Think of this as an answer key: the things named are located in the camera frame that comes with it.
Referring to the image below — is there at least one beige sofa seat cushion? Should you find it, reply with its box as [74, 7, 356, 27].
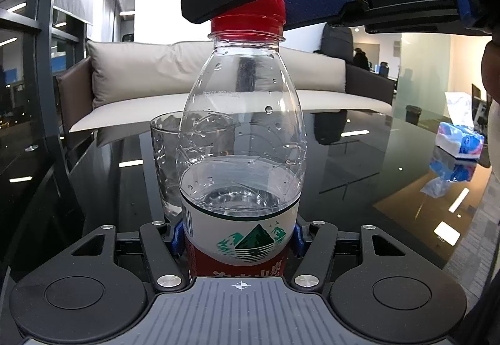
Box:
[69, 89, 393, 133]

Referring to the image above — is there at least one clear glass cup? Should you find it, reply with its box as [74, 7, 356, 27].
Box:
[150, 110, 240, 225]

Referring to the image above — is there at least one red bottle cap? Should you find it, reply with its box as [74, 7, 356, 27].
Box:
[208, 0, 287, 39]

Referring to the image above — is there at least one clear plastic water bottle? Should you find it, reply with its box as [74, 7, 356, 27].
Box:
[175, 31, 306, 278]

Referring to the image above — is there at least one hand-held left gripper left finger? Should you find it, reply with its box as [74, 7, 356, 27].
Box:
[69, 220, 192, 294]

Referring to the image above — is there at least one brown sofa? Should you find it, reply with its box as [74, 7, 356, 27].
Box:
[55, 39, 398, 135]

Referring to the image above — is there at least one person's right hand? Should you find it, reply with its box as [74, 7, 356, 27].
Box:
[482, 39, 500, 102]

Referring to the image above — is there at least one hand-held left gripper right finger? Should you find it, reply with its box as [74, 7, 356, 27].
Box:
[290, 220, 413, 290]

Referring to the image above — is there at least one black waste bin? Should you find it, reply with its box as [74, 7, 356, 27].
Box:
[405, 104, 423, 124]

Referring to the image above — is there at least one blue and white tissue pack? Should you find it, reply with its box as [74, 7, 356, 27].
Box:
[435, 91, 486, 161]

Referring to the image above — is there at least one beige sofa back cushion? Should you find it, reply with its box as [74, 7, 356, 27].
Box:
[280, 46, 348, 93]
[86, 39, 214, 110]

